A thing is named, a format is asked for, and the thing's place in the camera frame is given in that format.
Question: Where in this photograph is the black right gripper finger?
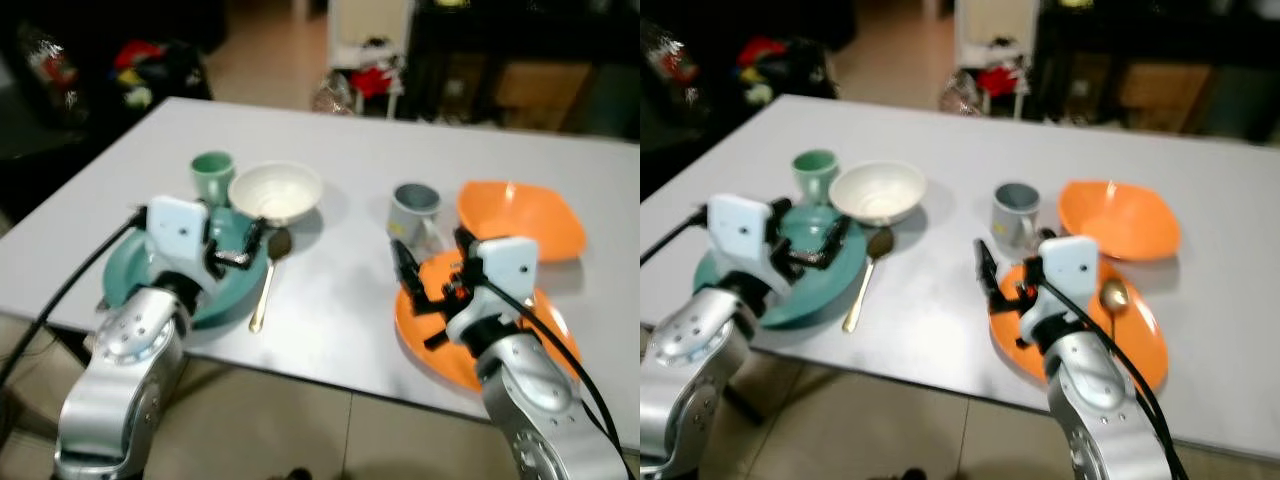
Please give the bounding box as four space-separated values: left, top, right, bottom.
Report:
1026 228 1059 277
453 227 482 273
974 238 1007 303
390 239 427 305

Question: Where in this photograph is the gold spoon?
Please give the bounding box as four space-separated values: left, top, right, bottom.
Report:
841 226 897 335
1099 277 1132 343
247 227 294 335

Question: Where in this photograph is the orange plate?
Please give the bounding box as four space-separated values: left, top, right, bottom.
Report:
987 252 1170 394
393 248 582 394

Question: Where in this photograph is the green cup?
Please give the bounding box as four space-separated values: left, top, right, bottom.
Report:
190 151 237 208
791 149 840 207

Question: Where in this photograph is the teal plate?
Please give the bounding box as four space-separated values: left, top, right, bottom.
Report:
692 212 869 332
102 205 272 332

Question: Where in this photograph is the grey mug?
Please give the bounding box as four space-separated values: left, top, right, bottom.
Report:
387 182 447 257
990 182 1047 255

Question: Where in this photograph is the white bowl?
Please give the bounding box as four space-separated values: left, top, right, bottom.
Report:
827 160 928 228
227 160 325 228

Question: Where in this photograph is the orange bowl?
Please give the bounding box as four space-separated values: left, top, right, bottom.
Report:
456 179 588 264
1057 179 1182 264

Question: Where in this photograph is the red and yellow toy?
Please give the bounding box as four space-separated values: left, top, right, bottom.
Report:
110 40 169 111
736 36 795 107

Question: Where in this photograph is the brown cardboard box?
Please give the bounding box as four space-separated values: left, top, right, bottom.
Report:
1114 60 1193 135
492 60 593 133

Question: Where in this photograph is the red cloth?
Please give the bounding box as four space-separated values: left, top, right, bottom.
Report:
348 62 399 101
974 62 1023 99

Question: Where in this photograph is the white chair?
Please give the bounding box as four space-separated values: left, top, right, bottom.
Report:
324 0 417 103
953 0 1043 101

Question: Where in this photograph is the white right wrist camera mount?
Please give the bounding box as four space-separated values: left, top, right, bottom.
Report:
476 236 542 315
1038 234 1103 319

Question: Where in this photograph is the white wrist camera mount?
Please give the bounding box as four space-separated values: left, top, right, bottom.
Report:
704 194 777 278
476 236 542 315
1038 234 1103 319
146 195 211 273

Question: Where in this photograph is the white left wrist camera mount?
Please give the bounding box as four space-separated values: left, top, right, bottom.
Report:
704 194 777 278
146 195 211 273

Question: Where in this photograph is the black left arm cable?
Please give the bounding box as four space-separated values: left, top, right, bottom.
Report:
0 204 151 393
640 206 713 267

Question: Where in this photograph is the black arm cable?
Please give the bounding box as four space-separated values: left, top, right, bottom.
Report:
0 204 151 393
1036 278 1193 480
478 278 639 480
640 206 713 267

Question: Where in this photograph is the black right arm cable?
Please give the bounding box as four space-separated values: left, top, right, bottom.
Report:
1036 278 1193 480
478 278 639 480

